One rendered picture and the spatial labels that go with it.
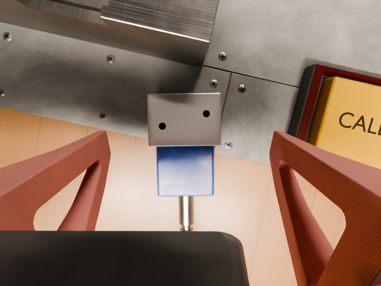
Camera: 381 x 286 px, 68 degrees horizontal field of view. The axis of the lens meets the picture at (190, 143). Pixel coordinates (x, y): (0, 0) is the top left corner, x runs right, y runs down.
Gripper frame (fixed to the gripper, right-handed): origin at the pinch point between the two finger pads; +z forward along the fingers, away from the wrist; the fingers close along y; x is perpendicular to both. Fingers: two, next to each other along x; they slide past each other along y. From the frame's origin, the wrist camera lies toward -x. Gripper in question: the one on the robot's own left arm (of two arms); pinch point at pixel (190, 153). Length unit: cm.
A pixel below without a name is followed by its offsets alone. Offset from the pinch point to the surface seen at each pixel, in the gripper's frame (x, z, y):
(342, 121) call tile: 3.3, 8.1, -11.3
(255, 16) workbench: -2.4, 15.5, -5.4
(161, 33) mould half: -3.5, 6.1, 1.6
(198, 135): 3.2, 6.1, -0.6
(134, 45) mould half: -1.4, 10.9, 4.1
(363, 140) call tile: 4.5, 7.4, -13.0
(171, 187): 7.3, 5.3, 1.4
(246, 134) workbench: 6.2, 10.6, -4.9
